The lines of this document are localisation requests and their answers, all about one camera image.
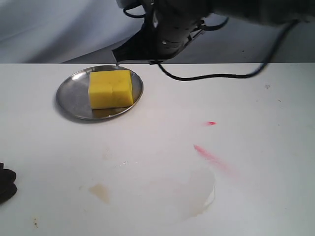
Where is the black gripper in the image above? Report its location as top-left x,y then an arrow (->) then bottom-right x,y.
112,4 -> 206,65

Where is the yellow sponge block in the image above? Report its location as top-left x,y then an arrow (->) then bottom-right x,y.
88,70 -> 134,110

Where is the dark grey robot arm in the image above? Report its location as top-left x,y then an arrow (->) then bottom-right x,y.
112,0 -> 315,64

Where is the yellowish liquid spill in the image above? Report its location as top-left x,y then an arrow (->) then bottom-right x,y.
89,183 -> 110,204

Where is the round stainless steel plate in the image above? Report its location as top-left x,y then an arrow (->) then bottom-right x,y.
56,65 -> 135,122

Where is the grey backdrop cloth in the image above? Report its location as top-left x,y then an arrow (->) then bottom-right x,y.
0,0 -> 315,64

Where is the black cloth at left edge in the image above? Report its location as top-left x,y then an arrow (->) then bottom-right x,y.
0,163 -> 18,204

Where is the black cable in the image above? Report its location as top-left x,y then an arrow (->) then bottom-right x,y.
122,6 -> 300,81

